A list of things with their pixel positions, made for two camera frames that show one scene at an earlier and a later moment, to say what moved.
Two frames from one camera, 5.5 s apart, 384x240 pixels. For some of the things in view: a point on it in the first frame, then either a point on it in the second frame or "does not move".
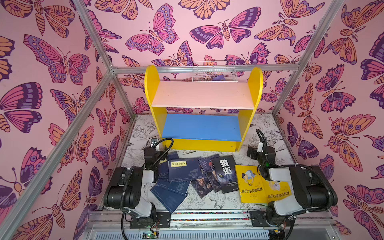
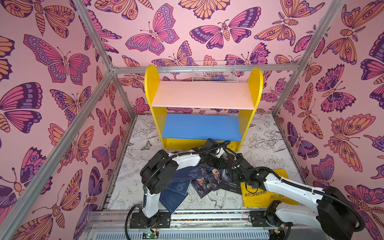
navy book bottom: (171, 199) does not move
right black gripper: (257, 153) -> (229, 163)
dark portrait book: (202, 186) does not move
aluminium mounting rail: (209, 225) does not move
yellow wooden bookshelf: (204, 116) does not move
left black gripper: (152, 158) -> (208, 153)
